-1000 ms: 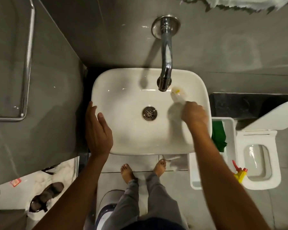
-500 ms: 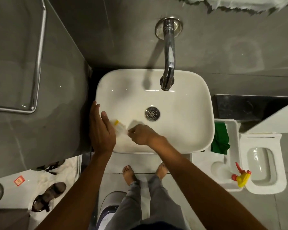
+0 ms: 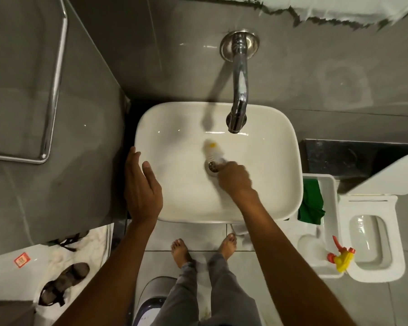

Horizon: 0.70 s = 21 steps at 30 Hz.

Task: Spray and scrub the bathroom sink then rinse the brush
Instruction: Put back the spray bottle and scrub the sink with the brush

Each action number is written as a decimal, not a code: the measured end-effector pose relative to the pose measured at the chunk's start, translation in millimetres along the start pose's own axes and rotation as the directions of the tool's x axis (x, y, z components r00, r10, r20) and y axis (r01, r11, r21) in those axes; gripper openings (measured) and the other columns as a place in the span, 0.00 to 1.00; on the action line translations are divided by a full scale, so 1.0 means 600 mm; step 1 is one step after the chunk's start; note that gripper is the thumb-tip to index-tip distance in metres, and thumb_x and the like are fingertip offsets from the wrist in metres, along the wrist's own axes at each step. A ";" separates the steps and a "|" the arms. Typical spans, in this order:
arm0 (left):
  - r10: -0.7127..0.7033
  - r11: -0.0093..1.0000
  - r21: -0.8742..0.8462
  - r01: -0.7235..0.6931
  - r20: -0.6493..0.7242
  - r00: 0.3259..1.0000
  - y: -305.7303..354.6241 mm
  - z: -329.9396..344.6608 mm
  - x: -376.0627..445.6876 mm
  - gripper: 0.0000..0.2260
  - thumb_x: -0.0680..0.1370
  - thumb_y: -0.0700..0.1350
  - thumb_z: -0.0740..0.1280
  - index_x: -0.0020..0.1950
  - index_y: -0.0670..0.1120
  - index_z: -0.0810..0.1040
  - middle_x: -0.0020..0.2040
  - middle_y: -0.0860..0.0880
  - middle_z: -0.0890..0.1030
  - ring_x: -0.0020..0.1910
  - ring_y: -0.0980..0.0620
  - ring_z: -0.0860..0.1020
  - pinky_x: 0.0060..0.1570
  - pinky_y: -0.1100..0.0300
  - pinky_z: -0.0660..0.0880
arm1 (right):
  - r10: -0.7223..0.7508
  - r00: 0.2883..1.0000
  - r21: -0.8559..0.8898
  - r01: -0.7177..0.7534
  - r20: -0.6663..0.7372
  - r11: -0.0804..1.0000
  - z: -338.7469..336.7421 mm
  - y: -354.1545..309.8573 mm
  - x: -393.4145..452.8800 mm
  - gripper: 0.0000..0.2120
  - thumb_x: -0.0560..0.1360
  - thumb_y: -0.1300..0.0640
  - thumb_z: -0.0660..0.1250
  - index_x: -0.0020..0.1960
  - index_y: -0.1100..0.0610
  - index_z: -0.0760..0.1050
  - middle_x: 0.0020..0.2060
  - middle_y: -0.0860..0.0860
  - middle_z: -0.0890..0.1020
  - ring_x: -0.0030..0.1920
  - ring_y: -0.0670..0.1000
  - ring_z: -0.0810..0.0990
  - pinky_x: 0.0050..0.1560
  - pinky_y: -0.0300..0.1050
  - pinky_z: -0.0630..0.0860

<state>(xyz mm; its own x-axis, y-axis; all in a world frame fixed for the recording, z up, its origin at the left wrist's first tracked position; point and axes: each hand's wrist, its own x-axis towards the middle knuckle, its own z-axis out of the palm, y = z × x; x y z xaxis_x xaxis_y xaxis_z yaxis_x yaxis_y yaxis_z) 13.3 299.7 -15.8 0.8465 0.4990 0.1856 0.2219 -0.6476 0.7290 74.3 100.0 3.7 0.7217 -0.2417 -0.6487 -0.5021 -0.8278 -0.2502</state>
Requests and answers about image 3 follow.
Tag person's right hand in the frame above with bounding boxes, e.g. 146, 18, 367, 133
218, 162, 260, 205

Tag chrome wall faucet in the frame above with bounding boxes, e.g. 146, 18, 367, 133
220, 30, 260, 134

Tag white toilet lid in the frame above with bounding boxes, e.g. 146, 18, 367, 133
347, 150, 408, 197

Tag yellow spray bottle red nozzle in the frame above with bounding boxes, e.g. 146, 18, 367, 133
327, 236, 356, 273

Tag white plastic caddy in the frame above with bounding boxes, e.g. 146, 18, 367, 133
297, 173, 345, 279

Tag person's grey trousers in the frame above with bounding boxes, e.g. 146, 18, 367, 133
160, 253, 262, 326

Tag person's right forearm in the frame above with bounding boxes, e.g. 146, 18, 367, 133
234, 196, 357, 326

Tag white brush with yellow tip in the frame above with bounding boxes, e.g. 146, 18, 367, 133
203, 139, 229, 167

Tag white toilet bowl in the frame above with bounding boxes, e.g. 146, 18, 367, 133
338, 195, 406, 284

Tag black stone counter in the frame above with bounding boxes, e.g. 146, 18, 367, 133
299, 139, 408, 194

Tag dark brown sandal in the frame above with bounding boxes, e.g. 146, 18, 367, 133
49, 231, 90, 252
37, 262, 90, 307

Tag green cloth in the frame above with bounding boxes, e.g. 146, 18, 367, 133
297, 179, 326, 225

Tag person's foot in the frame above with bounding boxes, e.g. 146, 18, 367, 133
218, 233, 238, 261
171, 238, 193, 269

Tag white ceramic wash basin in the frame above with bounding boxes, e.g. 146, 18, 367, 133
134, 101, 304, 224

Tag chrome towel rail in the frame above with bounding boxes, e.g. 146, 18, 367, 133
0, 0, 69, 165

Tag red square sticker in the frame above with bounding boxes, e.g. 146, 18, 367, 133
14, 252, 32, 269

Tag person's left forearm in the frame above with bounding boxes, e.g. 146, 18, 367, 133
54, 219, 157, 326

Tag person's left hand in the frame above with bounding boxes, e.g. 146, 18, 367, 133
124, 146, 164, 223

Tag metal basin drain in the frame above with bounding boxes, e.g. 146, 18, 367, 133
205, 159, 225, 174

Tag person's left foot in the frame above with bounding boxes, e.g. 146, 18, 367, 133
171, 238, 193, 269

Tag person's right foot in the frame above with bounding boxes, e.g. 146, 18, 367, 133
218, 233, 238, 261

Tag grey waste bin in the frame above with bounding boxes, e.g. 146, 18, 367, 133
133, 276, 178, 326

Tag white floor mat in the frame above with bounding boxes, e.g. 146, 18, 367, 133
33, 225, 111, 317

